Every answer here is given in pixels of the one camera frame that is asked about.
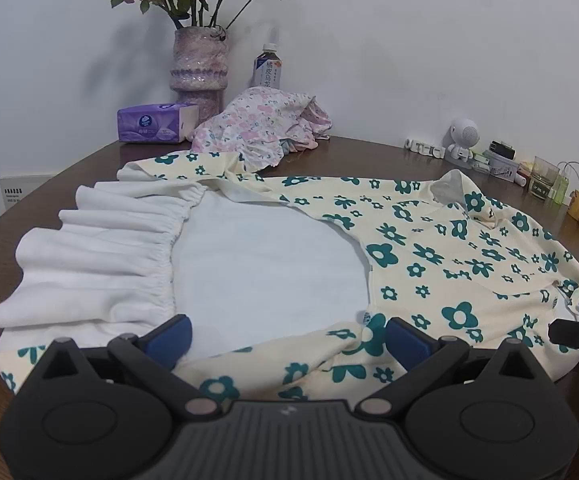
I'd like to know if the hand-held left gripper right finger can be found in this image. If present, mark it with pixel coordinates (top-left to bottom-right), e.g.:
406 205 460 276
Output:
358 316 544 418

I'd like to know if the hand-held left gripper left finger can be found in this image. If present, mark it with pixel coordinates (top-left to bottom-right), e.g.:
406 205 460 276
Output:
36 314 221 418

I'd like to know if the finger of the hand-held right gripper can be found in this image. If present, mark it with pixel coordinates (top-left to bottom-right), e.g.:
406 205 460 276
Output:
548 319 579 348

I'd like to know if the cream dress with green flowers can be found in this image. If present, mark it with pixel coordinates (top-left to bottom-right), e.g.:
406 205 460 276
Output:
0 152 579 411

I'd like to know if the glass cup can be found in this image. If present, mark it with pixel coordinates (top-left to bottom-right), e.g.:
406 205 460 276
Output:
529 156 560 201

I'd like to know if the grey tin box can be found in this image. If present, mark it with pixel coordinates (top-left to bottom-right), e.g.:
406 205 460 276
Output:
487 152 519 181

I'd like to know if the purple tissue pack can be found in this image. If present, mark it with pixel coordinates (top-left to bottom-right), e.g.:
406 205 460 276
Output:
117 103 200 144

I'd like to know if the white robot speaker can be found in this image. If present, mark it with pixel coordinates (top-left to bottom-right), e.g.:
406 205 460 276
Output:
444 117 480 165

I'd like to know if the pink floral garment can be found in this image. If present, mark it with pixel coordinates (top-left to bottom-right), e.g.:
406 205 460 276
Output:
190 86 333 171

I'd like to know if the purple textured vase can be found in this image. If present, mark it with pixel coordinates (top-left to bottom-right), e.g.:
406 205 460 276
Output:
170 27 230 121

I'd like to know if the tea bottle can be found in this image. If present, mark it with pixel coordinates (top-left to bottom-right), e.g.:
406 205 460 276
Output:
250 42 284 90

